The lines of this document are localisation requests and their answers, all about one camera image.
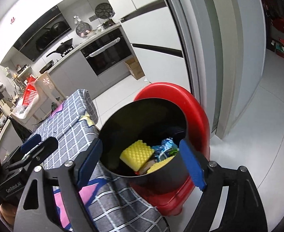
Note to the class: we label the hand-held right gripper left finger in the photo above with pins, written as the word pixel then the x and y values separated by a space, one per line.
pixel 90 164

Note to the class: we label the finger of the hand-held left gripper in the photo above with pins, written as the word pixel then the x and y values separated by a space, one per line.
pixel 30 142
pixel 46 147

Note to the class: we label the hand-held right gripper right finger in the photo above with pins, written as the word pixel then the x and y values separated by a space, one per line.
pixel 192 164

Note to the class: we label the yellow waffle sponge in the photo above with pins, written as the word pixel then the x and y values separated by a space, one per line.
pixel 160 165
pixel 136 153

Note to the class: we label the blue plastic wrapper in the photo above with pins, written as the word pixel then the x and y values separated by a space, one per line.
pixel 166 145

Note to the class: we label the black round bin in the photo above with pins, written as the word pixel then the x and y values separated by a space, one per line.
pixel 137 123

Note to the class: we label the person's left hand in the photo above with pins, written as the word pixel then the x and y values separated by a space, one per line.
pixel 9 212

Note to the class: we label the black cloth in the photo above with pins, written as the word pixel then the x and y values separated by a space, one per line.
pixel 21 130

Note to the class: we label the grey checked star tablecloth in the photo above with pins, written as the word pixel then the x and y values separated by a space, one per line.
pixel 69 125

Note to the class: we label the white plastic bag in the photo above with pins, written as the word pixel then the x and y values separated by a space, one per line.
pixel 21 111

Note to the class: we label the dark green object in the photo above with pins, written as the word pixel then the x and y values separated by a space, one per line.
pixel 54 105

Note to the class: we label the wooden knife block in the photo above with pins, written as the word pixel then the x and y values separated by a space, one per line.
pixel 4 105

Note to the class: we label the red plastic stool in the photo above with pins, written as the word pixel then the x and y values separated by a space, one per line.
pixel 195 116

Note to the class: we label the red plastic basket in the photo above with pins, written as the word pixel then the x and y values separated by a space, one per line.
pixel 30 91

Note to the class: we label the wooden trolley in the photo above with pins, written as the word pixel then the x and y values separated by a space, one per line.
pixel 47 87

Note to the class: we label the white spice rack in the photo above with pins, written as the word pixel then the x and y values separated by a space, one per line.
pixel 22 73

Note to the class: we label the gas stove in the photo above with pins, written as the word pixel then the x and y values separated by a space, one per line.
pixel 68 52

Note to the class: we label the black wok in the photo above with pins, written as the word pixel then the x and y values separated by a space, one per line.
pixel 64 46

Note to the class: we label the cardboard box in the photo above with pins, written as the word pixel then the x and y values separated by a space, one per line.
pixel 134 69

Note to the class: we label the black built-in oven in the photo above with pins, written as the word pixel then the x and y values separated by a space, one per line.
pixel 103 55

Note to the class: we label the black range hood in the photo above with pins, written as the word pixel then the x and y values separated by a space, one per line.
pixel 42 33

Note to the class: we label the grey sliding door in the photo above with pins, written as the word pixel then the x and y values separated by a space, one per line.
pixel 229 53

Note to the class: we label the white refrigerator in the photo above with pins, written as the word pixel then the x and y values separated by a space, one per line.
pixel 156 33

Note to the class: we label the red paper wall sticker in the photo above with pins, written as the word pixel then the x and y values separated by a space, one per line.
pixel 13 20

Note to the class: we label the wall outlet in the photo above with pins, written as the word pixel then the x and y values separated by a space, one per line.
pixel 93 17

